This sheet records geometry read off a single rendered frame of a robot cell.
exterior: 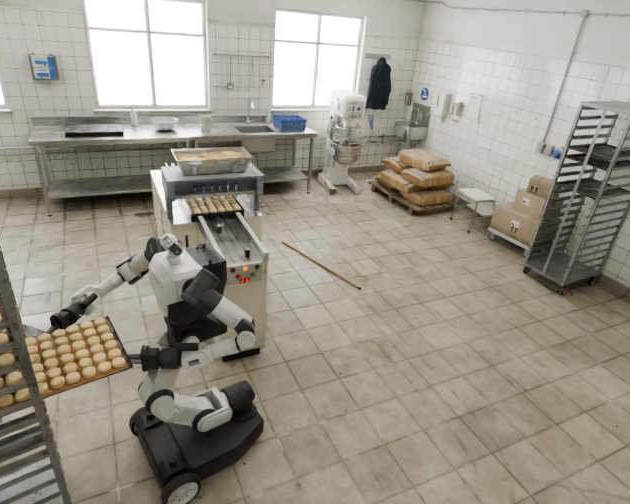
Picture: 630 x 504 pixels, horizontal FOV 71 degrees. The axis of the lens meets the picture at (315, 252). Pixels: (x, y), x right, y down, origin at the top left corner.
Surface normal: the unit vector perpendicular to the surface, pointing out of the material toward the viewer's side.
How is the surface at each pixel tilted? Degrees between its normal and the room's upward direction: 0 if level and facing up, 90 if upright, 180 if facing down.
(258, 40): 90
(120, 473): 0
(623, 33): 90
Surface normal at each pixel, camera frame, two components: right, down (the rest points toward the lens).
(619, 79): -0.90, 0.14
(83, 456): 0.08, -0.88
